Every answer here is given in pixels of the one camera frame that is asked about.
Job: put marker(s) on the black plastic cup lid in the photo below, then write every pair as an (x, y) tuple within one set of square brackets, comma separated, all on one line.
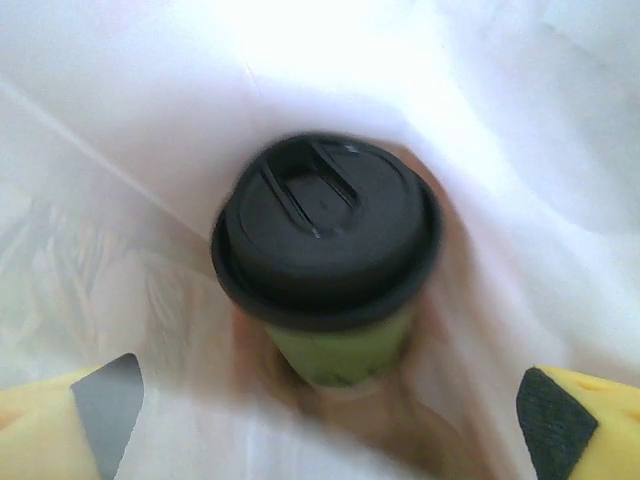
[(325, 235)]

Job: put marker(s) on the brown pulp cup carrier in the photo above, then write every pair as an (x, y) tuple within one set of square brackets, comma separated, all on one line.
[(360, 420)]

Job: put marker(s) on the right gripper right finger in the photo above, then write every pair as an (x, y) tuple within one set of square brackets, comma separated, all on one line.
[(590, 435)]

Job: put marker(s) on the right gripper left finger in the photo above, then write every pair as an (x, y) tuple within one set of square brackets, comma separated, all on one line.
[(45, 430)]

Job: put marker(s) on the green paper coffee cup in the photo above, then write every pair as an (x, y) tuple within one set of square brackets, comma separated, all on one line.
[(340, 350)]

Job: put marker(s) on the pink printed paper bag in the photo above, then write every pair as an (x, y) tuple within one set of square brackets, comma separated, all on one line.
[(350, 65)]

